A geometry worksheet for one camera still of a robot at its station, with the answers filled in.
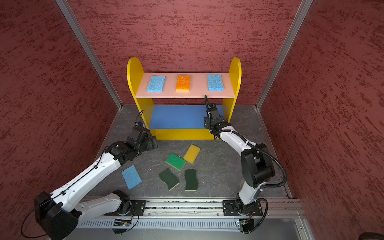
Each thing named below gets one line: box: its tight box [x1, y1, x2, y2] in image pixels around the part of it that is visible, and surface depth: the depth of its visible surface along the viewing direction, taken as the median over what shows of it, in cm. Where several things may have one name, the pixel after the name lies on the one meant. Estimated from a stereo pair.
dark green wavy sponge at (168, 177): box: [159, 168, 179, 191], surface depth 85 cm
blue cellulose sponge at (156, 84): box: [146, 75, 166, 93], surface depth 74 cm
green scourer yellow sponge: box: [165, 153, 187, 172], surface depth 91 cm
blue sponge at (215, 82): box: [207, 74, 224, 91], surface depth 76 cm
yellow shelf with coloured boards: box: [126, 57, 242, 140], surface depth 76 cm
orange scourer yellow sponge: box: [175, 74, 191, 93], surface depth 75 cm
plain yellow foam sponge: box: [183, 144, 201, 164], surface depth 94 cm
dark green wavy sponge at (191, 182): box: [184, 169, 198, 192], surface depth 84 cm
